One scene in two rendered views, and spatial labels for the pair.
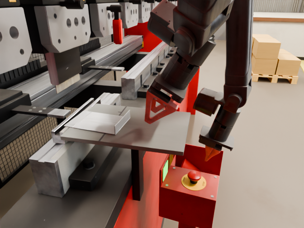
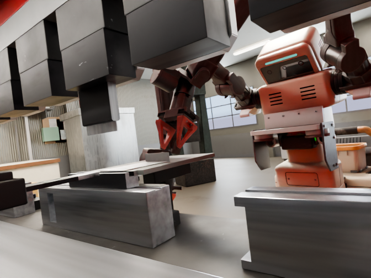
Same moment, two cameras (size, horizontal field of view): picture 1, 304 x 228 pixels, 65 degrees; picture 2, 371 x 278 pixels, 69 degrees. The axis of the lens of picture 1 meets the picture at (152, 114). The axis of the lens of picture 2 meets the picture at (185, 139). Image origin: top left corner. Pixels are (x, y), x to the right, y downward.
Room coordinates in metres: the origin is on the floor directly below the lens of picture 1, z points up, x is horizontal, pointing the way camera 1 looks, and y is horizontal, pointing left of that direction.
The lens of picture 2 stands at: (0.14, 0.63, 1.05)
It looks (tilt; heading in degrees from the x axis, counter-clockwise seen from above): 1 degrees down; 295
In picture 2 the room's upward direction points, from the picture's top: 7 degrees counter-clockwise
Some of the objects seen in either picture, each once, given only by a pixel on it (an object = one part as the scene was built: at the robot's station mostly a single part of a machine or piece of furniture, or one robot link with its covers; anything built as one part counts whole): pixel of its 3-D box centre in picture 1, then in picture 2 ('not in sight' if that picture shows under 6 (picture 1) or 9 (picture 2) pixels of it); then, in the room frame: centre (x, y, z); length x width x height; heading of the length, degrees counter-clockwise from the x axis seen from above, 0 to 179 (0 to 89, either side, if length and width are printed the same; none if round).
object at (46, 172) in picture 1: (87, 132); (95, 207); (0.58, 0.18, 0.92); 0.39 x 0.06 x 0.10; 167
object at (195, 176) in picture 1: (194, 178); not in sight; (0.54, -0.12, 0.79); 0.04 x 0.04 x 0.04
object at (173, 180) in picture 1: (192, 178); not in sight; (0.59, -0.13, 0.75); 0.20 x 0.16 x 0.18; 161
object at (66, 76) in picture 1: (65, 66); (99, 110); (0.52, 0.19, 1.13); 0.10 x 0.02 x 0.10; 167
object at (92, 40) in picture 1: (78, 46); not in sight; (1.36, 0.41, 1.02); 0.44 x 0.06 x 0.04; 167
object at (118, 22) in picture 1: (115, 25); not in sight; (0.66, 0.10, 1.20); 0.04 x 0.02 x 0.10; 77
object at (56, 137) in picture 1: (79, 117); (100, 179); (0.55, 0.19, 0.99); 0.20 x 0.03 x 0.03; 167
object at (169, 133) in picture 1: (131, 125); (156, 163); (0.49, 0.05, 1.00); 0.26 x 0.18 x 0.01; 77
